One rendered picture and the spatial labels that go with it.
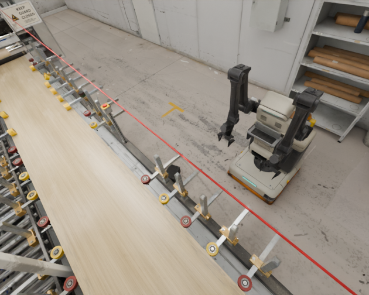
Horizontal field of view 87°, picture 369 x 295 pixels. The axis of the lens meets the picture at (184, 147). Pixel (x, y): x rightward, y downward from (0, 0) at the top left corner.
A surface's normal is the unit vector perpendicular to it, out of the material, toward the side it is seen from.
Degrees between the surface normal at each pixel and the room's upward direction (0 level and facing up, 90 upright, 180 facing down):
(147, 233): 0
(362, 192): 0
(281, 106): 43
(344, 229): 0
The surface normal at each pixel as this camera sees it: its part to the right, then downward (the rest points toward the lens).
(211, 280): -0.12, -0.61
